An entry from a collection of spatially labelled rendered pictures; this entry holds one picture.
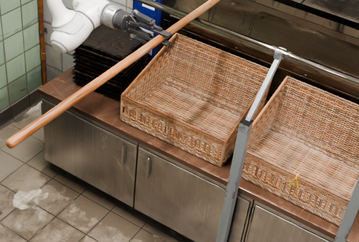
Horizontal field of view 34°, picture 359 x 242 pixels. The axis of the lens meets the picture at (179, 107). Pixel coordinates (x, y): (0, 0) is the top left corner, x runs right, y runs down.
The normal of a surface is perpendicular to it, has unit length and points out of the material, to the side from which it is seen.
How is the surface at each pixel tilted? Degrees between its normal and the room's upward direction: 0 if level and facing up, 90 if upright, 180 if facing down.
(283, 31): 70
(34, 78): 90
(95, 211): 0
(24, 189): 0
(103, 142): 90
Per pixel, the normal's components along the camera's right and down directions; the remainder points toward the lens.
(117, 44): 0.10, -0.79
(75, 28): 0.60, 0.07
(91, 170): -0.53, 0.47
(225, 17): -0.46, 0.18
